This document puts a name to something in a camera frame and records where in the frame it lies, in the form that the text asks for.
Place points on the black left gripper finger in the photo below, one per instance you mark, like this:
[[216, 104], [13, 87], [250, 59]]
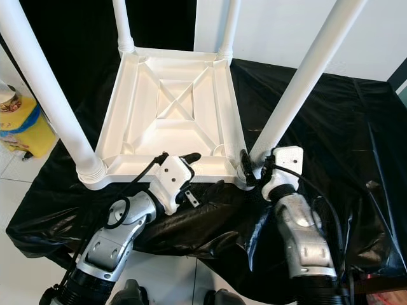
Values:
[[191, 157]]

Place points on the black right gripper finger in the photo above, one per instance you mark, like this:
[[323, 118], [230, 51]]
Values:
[[247, 168]]

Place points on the white plastic table top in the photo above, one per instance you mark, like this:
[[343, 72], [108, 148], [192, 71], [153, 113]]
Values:
[[165, 124]]

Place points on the black plastic sheet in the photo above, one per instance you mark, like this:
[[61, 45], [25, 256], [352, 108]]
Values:
[[343, 152]]

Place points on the dark grey right robot foot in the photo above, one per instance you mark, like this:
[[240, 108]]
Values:
[[222, 298]]

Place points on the dark grey robot foot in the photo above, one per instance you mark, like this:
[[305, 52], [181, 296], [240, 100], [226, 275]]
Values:
[[222, 298], [128, 295]]

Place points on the dark grey left robot foot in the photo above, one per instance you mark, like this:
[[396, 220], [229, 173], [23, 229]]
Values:
[[128, 295]]

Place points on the instant noodle cup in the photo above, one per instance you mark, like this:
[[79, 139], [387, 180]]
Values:
[[9, 100]]

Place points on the yellow box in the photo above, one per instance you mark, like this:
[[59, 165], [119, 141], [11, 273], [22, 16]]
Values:
[[32, 130]]

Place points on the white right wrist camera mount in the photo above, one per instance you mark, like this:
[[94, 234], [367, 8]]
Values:
[[285, 165]]

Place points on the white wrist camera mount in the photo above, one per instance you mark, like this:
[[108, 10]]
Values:
[[172, 178], [285, 165]]

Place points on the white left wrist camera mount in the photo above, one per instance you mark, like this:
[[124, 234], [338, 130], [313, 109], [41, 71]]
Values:
[[172, 178]]

